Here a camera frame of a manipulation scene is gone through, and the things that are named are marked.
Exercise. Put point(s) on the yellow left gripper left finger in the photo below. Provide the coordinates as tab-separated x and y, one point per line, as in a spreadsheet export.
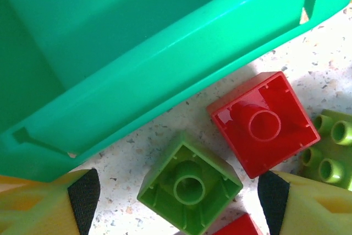
35	207

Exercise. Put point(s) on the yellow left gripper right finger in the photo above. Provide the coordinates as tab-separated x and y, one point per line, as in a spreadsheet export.
316	207

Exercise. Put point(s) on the small red lego brick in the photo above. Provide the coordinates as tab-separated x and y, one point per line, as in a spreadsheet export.
275	149

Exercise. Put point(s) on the red arch lego brick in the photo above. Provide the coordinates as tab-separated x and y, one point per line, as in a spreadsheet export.
236	227

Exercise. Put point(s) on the small green lego brick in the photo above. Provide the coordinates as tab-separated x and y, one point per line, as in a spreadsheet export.
165	191

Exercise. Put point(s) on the green plastic bin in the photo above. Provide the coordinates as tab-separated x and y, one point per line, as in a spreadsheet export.
137	67

